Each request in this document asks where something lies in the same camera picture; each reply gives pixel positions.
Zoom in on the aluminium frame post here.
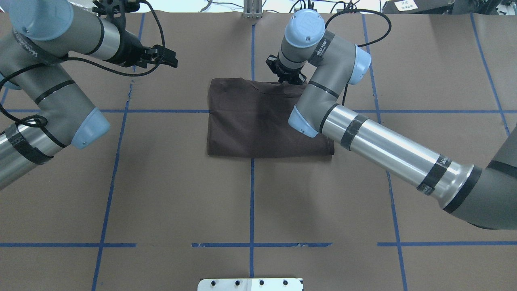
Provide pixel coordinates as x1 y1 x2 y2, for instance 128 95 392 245
243 0 265 19

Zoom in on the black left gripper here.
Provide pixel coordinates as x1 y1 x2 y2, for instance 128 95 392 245
118 31 179 68

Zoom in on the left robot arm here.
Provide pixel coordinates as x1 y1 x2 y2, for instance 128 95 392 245
0 0 178 188

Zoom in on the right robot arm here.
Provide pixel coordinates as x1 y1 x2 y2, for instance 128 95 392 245
266 8 517 230

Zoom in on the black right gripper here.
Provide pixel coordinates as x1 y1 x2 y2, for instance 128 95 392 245
265 55 307 85

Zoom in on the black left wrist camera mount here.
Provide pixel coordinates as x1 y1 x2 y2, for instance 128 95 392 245
92 0 140 31

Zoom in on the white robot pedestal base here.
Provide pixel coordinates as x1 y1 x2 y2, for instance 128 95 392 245
197 278 304 291

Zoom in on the dark brown t-shirt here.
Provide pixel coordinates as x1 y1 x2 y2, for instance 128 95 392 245
207 78 335 158

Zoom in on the black braided right cable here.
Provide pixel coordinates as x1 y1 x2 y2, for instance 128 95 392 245
324 9 392 106

